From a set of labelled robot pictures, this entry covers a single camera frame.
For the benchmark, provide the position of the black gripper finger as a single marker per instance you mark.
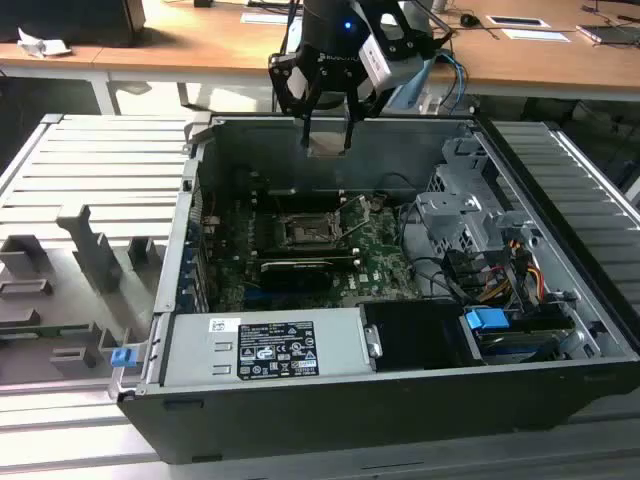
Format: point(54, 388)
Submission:
point(367, 102)
point(285, 85)

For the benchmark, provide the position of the small CPU plate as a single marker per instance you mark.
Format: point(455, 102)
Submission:
point(327, 145)

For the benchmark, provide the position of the black RAM slot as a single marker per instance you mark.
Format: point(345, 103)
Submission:
point(300, 192)
point(305, 201)
point(305, 251)
point(345, 260)

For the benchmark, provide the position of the blue expansion slot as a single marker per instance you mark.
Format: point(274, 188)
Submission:
point(260, 295)

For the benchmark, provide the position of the pale blue teach pendant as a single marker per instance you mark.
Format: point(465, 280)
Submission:
point(410, 85)

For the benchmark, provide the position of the white paper sheet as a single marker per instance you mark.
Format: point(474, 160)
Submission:
point(535, 35)
point(265, 18)

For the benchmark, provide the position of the wooden desk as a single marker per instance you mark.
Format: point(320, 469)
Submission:
point(50, 60)
point(200, 45)

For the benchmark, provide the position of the silver cup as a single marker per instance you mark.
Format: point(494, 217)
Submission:
point(440, 5)

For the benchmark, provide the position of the small black box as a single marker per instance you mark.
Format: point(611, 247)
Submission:
point(202, 3)

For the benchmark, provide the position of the black computer mouse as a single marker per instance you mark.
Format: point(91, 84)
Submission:
point(469, 20)

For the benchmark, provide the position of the metal drive cage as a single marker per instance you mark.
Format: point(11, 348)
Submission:
point(450, 210)

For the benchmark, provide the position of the green motherboard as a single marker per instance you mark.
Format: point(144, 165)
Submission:
point(385, 250)

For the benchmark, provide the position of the white framed dark pad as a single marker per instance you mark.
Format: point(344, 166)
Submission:
point(517, 21)

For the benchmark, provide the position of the black graphics card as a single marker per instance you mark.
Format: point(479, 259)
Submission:
point(295, 277)

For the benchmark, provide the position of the black computer monitor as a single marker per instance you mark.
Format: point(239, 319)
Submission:
point(75, 20)

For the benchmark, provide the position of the blue disk carrier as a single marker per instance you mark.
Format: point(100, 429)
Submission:
point(485, 319)

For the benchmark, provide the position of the crumpled white paper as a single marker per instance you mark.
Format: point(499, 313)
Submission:
point(40, 45)

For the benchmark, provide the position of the grey laptop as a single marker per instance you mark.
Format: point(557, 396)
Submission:
point(610, 34)

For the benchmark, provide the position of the silver power supply unit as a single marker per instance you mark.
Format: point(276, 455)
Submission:
point(200, 350)

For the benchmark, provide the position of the hard disk drive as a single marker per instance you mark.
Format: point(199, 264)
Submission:
point(520, 342)

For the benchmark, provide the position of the grey parts rack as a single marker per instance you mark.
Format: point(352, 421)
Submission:
point(60, 290)

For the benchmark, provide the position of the blue plastic clip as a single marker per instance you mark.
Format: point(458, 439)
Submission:
point(122, 358)

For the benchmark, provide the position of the black open PC case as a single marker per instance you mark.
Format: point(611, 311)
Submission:
point(300, 425)

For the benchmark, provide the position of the green RAM stick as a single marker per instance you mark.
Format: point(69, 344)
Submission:
point(45, 330)

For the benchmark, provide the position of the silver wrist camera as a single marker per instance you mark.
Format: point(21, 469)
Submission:
point(376, 62)

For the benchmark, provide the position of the black camera bracket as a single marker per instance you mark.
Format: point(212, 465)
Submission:
point(400, 45)

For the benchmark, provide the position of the small metal bracket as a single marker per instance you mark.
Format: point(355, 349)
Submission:
point(372, 340)

